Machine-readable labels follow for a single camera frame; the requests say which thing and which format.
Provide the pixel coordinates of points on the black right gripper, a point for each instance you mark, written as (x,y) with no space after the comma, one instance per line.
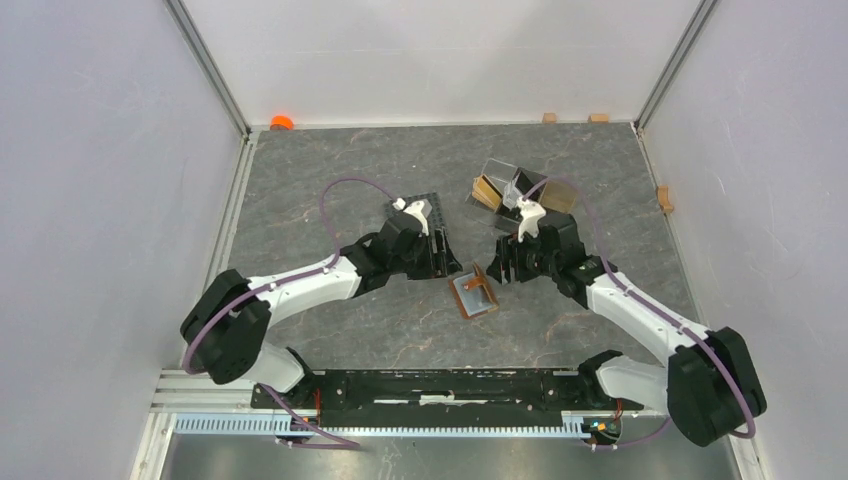
(498,269)

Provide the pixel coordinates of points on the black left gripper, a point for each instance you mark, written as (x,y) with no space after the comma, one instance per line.
(437,265)

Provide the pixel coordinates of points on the brown leather card holder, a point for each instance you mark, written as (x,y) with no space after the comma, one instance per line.
(473,293)

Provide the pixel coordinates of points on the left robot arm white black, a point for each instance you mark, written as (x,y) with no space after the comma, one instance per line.
(226,329)

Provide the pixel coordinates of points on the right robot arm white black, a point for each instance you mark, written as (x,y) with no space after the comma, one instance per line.
(704,380)

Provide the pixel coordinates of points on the gold credit card stack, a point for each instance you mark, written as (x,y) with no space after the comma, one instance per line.
(486,193)

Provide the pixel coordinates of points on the dark grey studded baseplate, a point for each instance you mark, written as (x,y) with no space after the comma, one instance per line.
(396,221)

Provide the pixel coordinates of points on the curved wooden piece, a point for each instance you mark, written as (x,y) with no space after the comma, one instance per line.
(664,199)

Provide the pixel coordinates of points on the orange round cap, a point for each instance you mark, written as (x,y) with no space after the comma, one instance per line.
(281,122)

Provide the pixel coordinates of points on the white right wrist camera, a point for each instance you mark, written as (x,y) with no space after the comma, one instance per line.
(531,213)

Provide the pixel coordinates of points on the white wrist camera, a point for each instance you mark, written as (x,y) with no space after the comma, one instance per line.
(419,209)
(531,213)

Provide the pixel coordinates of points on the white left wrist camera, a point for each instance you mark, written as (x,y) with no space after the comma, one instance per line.
(419,209)

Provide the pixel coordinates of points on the white slotted cable duct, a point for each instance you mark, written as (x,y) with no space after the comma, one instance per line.
(281,425)

